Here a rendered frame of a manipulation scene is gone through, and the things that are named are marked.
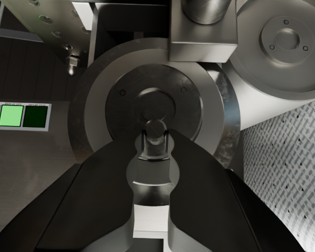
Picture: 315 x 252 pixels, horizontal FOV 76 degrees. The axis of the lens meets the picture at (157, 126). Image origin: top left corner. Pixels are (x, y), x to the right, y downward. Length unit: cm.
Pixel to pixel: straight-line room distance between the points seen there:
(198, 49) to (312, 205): 21
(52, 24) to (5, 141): 30
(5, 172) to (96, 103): 46
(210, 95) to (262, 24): 9
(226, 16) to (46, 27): 39
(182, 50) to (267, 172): 26
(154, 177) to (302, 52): 17
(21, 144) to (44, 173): 9
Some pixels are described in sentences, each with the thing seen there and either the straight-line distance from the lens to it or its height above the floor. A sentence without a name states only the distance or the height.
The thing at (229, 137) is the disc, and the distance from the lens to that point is 18.
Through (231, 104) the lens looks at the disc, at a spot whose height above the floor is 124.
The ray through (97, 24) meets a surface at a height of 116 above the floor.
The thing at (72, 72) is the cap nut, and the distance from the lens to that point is 57.
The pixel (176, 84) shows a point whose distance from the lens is 16.
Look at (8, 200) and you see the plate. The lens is 61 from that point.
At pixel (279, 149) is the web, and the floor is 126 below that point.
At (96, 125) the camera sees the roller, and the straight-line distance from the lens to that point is 17.
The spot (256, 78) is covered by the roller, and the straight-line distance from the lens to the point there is 21.
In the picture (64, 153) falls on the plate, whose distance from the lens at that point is 54.
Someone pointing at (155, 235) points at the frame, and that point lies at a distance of 52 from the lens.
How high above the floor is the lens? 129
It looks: 11 degrees down
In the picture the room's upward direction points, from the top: 178 degrees counter-clockwise
